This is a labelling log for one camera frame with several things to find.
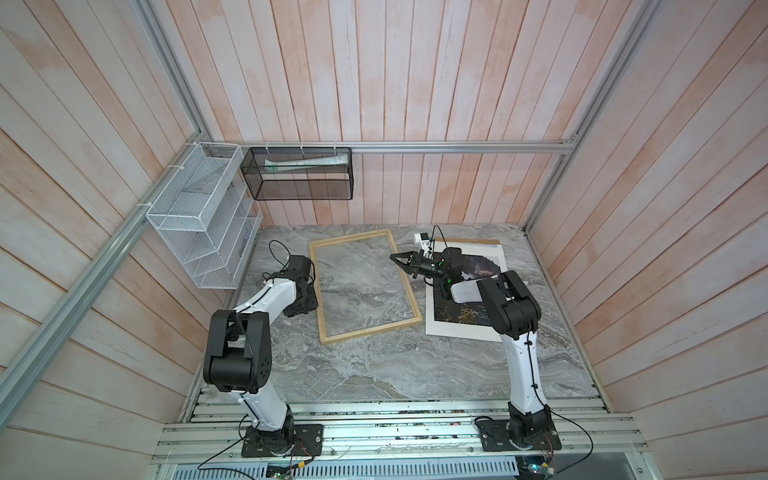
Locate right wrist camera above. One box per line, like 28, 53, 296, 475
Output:
414, 233, 434, 258

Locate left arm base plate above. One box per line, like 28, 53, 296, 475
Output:
241, 424, 324, 458

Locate waterfall photo print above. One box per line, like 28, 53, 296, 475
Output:
425, 242, 507, 343

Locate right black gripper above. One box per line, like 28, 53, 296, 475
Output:
391, 253, 448, 284

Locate paper in black basket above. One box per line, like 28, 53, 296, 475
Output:
263, 154, 350, 174

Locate black wire mesh basket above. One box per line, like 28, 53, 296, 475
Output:
240, 146, 355, 201

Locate aluminium frame profile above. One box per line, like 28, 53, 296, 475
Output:
1, 1, 661, 428

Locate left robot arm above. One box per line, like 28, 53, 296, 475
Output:
203, 255, 318, 455

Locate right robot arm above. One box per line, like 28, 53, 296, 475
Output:
390, 247, 562, 451

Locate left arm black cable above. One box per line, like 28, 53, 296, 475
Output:
197, 239, 301, 480

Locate brown backing board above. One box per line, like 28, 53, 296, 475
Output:
446, 238, 501, 245

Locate white wire mesh shelf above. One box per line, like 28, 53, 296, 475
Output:
146, 142, 262, 290

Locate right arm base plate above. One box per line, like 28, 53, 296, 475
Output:
473, 416, 562, 452

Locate wooden picture frame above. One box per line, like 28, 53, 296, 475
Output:
309, 229, 423, 345

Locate aluminium rail platform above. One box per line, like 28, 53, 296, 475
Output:
147, 397, 662, 479

